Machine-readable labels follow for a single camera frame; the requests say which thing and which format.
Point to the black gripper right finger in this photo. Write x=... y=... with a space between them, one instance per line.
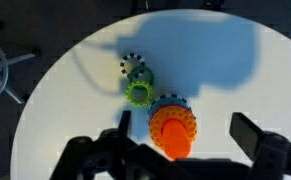
x=269 y=152

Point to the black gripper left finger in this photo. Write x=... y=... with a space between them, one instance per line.
x=115 y=153

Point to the white round table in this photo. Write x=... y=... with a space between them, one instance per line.
x=219 y=63

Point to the orange ring holder post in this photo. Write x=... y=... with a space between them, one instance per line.
x=175 y=139

